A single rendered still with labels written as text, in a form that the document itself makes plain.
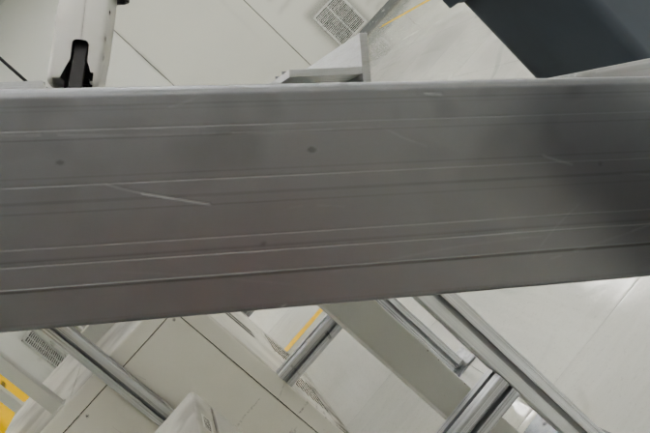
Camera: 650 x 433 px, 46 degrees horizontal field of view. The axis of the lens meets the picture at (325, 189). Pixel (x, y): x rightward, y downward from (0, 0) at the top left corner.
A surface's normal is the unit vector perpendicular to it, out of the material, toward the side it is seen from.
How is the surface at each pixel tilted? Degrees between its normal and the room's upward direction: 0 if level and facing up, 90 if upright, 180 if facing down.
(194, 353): 90
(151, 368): 90
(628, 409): 0
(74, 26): 89
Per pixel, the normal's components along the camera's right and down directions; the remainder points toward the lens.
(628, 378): -0.72, -0.67
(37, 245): 0.22, 0.04
